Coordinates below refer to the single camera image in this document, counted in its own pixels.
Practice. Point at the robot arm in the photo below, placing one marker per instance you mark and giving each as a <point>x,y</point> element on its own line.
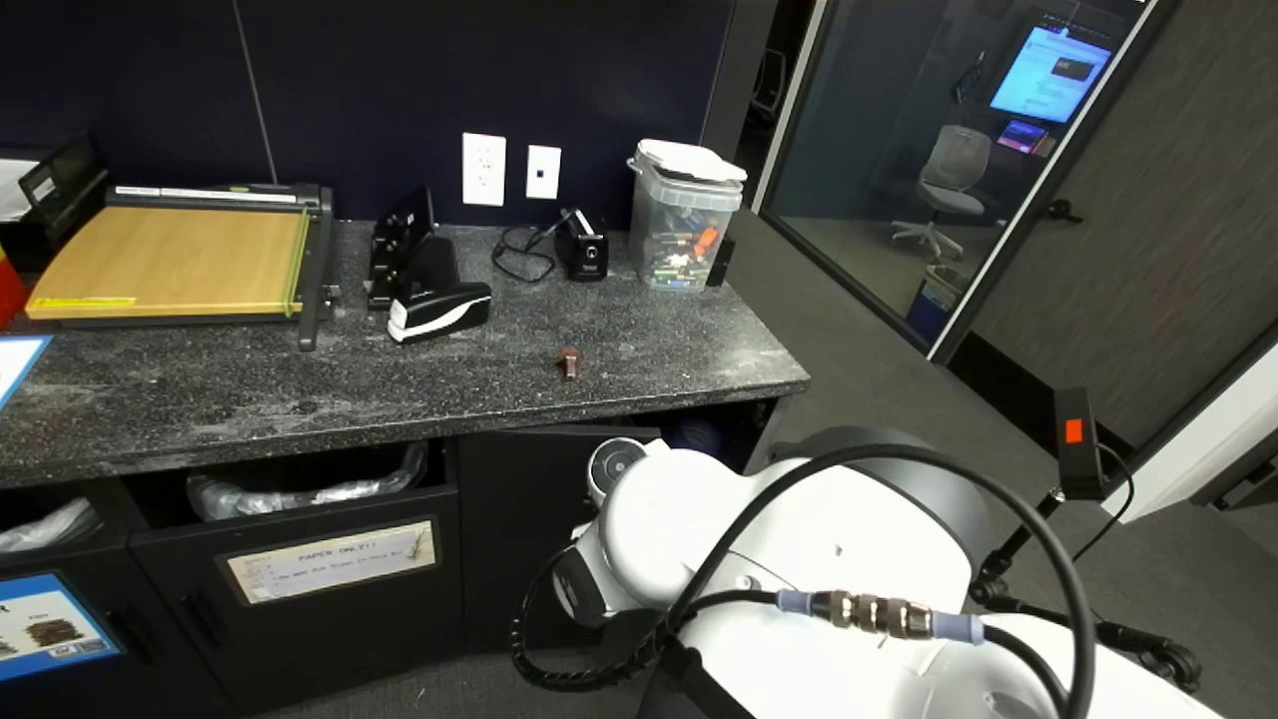
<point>849,519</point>

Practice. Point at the glass door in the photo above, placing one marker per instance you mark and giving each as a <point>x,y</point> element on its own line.
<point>879,200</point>

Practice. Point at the black cabinet door white label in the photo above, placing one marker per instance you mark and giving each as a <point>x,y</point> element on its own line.
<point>329,639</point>

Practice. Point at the black cabinet door blue label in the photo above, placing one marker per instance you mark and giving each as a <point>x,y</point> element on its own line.
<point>90,689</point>

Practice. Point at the small brown object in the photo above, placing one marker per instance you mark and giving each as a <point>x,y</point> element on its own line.
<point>569,363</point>

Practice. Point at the heap of pens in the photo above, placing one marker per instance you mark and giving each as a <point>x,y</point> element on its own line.
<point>679,262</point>

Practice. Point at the black electric pencil sharpener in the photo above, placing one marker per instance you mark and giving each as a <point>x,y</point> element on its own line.
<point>586,252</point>

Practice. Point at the clear plastic container with lid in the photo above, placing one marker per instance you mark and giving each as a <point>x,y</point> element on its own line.
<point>684,195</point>

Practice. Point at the black and white stapler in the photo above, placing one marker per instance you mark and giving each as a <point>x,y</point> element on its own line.
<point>439,312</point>

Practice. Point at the black hole punch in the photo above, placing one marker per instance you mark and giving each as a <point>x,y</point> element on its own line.
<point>399,245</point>

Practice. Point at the blue bin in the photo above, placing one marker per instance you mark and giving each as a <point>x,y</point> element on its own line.
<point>934,305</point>

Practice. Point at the grey office chair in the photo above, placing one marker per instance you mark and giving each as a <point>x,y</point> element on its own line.
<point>949,175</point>

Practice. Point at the clear bin liner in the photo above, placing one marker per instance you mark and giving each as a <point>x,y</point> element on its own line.
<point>300,491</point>
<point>45,526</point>

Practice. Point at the wooden paper cutter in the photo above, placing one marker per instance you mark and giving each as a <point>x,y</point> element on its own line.
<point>170,262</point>

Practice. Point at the monitor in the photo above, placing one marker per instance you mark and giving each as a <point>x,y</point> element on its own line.
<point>1053,72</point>

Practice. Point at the black paper tray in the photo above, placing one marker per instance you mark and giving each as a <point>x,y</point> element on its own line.
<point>62,190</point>

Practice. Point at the blue-edged paper sheet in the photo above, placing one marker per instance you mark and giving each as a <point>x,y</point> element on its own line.
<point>15,361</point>

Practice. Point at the red box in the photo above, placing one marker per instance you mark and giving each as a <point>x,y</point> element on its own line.
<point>8,290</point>

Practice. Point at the white switch plate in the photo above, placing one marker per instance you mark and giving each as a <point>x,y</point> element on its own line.
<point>543,172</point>

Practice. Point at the white wall socket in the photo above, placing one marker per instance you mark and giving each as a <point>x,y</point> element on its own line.
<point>484,170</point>

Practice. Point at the camera on tripod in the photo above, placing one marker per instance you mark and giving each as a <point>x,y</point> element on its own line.
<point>1078,444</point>

